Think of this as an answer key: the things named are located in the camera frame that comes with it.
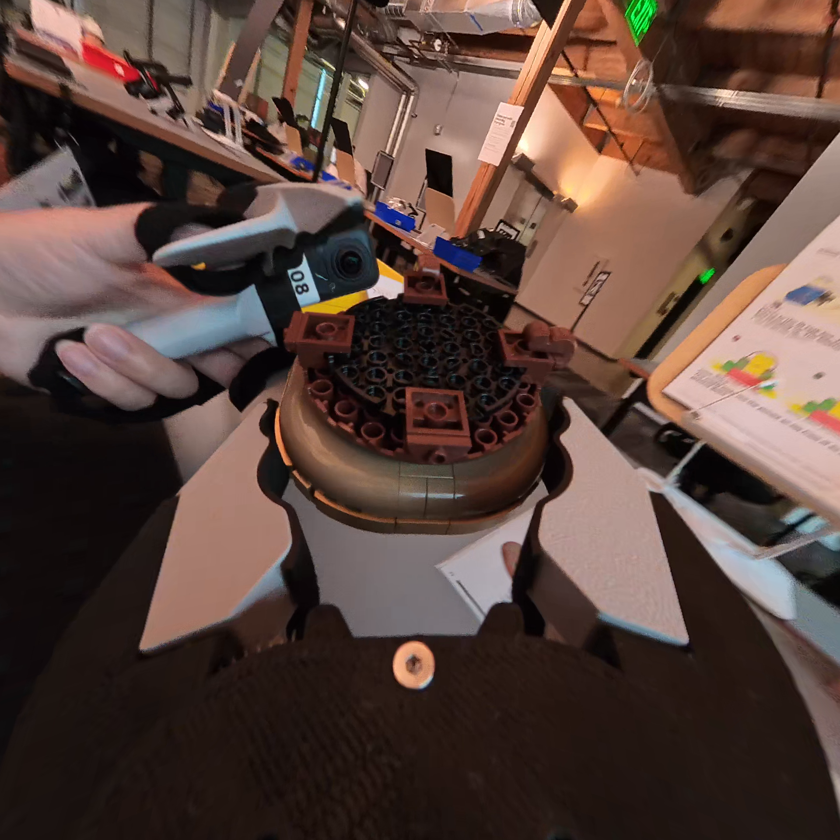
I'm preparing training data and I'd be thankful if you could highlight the red box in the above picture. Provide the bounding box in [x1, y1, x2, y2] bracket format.
[80, 39, 143, 84]

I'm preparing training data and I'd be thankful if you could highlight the black monitor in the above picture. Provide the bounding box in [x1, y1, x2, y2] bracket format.
[424, 148, 455, 199]

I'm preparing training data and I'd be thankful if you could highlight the round brown brick pot model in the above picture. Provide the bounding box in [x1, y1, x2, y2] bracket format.
[276, 269, 577, 534]

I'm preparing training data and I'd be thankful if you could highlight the black bag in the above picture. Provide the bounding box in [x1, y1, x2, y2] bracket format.
[459, 228, 527, 298]

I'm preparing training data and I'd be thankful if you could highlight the person's left hand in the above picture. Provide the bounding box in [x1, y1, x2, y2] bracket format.
[0, 203, 263, 414]

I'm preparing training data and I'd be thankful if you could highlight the grey desk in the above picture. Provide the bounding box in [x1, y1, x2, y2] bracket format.
[282, 482, 549, 639]

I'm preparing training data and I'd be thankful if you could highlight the green exit sign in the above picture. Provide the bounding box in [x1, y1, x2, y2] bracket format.
[619, 0, 661, 48]

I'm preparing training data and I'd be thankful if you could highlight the white paper notice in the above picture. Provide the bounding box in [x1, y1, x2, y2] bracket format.
[477, 101, 525, 165]

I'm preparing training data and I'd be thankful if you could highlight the wooden support post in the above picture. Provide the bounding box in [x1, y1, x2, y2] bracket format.
[455, 0, 586, 238]

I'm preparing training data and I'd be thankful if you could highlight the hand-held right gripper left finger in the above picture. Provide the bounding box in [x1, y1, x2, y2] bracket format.
[139, 367, 326, 654]

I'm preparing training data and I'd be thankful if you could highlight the black vertical pole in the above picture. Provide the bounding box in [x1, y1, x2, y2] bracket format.
[312, 0, 361, 183]

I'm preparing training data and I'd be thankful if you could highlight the long wooden workbench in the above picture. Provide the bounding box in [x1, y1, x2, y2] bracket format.
[0, 52, 519, 299]

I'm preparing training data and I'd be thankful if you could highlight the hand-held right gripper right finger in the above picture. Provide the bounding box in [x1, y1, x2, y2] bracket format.
[511, 397, 690, 647]

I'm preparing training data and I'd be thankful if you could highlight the instruction sheet on wooden board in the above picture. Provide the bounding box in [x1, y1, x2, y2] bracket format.
[646, 217, 840, 526]

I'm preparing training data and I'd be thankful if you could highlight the clear acrylic board stand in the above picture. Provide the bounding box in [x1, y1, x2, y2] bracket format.
[640, 420, 840, 621]

